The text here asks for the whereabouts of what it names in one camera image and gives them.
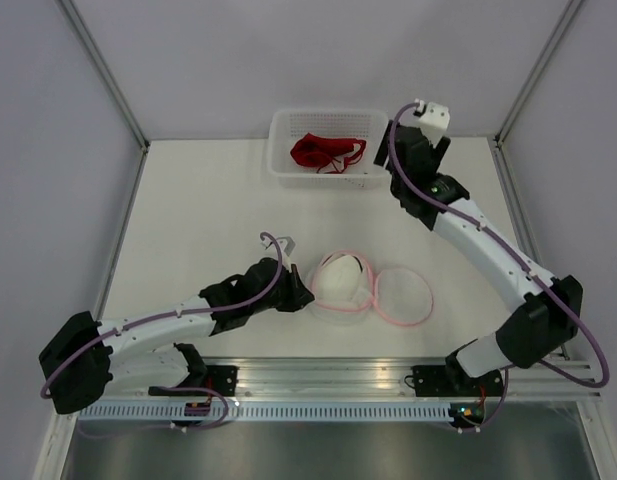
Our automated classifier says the white mesh laundry bag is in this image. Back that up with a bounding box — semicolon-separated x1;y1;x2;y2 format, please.
308;250;434;327

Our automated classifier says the white padded bra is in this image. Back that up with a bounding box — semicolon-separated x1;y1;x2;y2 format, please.
314;254;367;302

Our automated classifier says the red bra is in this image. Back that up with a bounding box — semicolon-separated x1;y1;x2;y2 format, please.
290;133;367;174

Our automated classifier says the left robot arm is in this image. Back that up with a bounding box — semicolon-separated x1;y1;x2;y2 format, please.
38;257;315;414

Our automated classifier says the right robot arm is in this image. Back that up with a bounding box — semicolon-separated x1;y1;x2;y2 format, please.
374;122;583;395

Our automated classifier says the white perforated plastic basket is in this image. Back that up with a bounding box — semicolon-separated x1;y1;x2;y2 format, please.
266;108;389;189

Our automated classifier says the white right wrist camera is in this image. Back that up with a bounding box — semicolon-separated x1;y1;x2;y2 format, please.
415;100;450;140

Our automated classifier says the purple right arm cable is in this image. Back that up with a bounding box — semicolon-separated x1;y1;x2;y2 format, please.
387;102;612;389

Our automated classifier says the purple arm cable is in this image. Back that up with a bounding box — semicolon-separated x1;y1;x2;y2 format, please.
39;232;284;399
387;102;612;389

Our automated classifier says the right aluminium frame post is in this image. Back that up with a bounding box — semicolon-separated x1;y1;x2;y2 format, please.
492;0;587;149

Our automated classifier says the aluminium frame post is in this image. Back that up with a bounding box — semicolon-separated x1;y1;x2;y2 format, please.
492;0;587;149
56;0;150;153

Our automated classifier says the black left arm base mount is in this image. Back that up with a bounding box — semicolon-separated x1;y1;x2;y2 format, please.
148;365;238;397

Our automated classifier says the white slotted cable duct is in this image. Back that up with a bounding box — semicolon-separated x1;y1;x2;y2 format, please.
79;400;452;423

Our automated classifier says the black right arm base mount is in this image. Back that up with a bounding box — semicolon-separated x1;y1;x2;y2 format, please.
410;365;504;398

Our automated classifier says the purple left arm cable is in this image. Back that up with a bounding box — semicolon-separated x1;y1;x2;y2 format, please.
39;232;284;399

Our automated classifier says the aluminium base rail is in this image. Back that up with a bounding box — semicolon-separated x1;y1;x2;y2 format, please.
87;355;604;401

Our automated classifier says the left aluminium frame post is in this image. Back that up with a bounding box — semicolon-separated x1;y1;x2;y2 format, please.
56;0;150;153

